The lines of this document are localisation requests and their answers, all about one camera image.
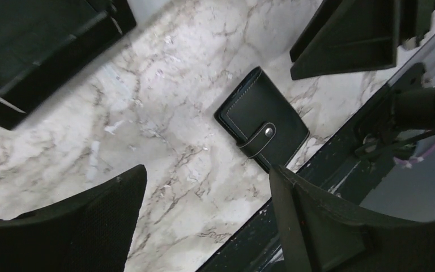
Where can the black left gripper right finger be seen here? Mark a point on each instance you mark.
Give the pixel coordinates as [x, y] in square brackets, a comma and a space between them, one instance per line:
[322, 232]

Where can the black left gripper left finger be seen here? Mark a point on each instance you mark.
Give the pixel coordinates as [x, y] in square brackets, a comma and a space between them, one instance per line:
[90, 231]

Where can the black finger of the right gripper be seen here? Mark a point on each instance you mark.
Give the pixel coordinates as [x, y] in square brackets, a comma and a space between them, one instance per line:
[347, 36]

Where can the black leather card holder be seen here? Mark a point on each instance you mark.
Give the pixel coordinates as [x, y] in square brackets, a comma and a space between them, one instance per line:
[263, 123]

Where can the black left card bin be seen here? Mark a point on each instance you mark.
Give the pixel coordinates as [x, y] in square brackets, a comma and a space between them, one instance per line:
[45, 43]

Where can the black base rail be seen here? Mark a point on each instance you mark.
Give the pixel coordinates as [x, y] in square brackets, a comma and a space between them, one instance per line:
[374, 180]

